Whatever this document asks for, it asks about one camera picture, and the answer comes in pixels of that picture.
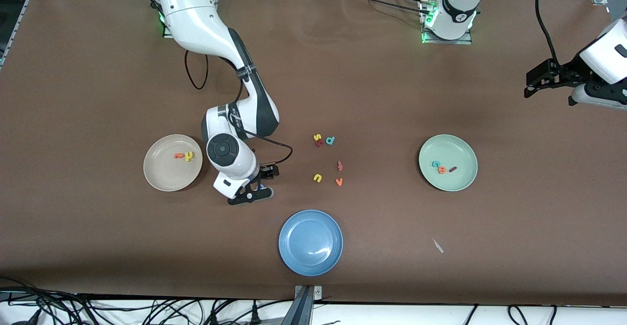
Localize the blue round plate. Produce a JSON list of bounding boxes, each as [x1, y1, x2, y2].
[[278, 210, 343, 276]]

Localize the beige round plate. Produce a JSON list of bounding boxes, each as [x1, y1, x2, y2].
[[143, 134, 203, 192]]

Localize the green round plate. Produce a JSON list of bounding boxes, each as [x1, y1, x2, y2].
[[418, 134, 479, 192]]

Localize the brown table mat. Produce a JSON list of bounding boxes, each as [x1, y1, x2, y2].
[[0, 0, 627, 306]]

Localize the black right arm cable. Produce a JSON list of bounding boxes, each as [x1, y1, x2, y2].
[[184, 50, 293, 167]]

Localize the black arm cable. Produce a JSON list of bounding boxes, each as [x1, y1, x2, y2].
[[535, 0, 561, 68], [184, 50, 293, 167]]

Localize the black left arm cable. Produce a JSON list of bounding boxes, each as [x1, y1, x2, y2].
[[535, 0, 561, 68]]

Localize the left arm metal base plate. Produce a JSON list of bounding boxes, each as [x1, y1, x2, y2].
[[420, 0, 473, 45]]

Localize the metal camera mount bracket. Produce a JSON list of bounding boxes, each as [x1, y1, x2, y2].
[[282, 285, 324, 325]]

